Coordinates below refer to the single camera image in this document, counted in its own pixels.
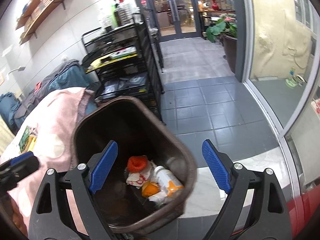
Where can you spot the wooden wall shelf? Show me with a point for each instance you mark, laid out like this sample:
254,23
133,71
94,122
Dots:
27,12
42,11

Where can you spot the dark brown trash bin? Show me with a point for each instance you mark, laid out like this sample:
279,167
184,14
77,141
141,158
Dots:
137,132

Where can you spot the green drink carton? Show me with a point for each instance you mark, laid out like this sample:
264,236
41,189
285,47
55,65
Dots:
28,140

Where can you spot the upper wooden wall shelf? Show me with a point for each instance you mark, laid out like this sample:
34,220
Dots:
27,12

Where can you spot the black rolling cart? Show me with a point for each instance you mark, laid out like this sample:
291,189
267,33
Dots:
124,62

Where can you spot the lower wooden wall shelf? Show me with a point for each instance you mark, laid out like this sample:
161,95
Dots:
42,11

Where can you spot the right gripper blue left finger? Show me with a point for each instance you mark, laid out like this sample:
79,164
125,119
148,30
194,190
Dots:
100,165

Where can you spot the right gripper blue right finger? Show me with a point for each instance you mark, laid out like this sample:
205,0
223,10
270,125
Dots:
218,165

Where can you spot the glass double door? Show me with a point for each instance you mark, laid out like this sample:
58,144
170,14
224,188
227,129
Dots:
175,19

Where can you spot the potted green plant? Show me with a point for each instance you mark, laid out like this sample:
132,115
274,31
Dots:
225,29

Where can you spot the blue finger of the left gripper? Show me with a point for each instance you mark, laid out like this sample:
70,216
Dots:
22,157

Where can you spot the orange white plastic bottle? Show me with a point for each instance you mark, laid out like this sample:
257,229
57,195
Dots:
168,181

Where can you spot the pink polka dot bedspread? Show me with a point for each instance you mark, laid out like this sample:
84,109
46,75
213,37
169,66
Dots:
54,120

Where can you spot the white paper bag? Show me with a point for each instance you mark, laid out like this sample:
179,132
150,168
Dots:
140,178

